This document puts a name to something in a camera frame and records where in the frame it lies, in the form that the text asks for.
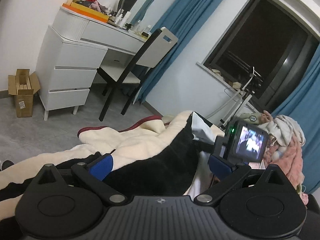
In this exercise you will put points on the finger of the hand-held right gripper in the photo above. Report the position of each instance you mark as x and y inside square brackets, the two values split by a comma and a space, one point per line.
[203, 145]

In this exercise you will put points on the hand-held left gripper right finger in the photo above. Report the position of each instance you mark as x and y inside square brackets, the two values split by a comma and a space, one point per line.
[220, 167]

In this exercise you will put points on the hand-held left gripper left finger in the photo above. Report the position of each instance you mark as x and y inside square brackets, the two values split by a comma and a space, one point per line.
[101, 167]

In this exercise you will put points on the pale white shirt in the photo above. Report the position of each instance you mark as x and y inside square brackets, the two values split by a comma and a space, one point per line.
[200, 126]

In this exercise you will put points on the pale green printed blanket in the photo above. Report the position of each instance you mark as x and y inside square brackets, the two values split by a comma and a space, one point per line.
[252, 118]

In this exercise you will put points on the grey white garment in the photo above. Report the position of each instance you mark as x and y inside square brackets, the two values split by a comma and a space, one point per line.
[287, 130]

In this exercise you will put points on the garment steamer stand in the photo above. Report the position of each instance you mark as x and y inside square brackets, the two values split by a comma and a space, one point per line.
[240, 100]

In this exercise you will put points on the striped fleece blanket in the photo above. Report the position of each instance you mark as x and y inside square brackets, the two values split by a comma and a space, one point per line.
[140, 140]

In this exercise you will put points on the pink fleece garment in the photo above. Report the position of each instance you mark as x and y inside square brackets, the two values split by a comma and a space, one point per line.
[292, 162]

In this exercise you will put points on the beige lumpy object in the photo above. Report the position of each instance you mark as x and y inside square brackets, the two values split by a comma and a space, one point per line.
[235, 84]
[217, 72]

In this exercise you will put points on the blue curtain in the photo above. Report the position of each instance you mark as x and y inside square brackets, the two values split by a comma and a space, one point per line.
[297, 92]
[190, 30]

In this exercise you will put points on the small pink cloth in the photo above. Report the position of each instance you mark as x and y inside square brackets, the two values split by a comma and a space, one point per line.
[304, 198]

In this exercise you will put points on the dark object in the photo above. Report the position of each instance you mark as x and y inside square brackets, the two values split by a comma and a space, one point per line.
[6, 165]

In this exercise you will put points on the dark framed window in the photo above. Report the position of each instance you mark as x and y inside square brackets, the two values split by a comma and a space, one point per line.
[262, 42]

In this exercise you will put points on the brown cardboard box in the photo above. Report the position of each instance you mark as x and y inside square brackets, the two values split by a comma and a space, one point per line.
[23, 97]

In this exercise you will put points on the black and white chair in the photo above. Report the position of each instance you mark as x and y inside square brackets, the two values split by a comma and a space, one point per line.
[152, 50]

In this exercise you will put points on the white dressing table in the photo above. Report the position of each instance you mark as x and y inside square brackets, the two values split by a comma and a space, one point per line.
[75, 60]

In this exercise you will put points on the group of cosmetic bottles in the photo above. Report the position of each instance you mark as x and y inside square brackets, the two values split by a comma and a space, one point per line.
[127, 21]

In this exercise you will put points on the orange tray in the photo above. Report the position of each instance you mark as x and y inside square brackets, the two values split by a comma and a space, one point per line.
[85, 11]

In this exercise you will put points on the pile of colourful small things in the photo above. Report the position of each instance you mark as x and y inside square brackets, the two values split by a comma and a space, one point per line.
[87, 1]

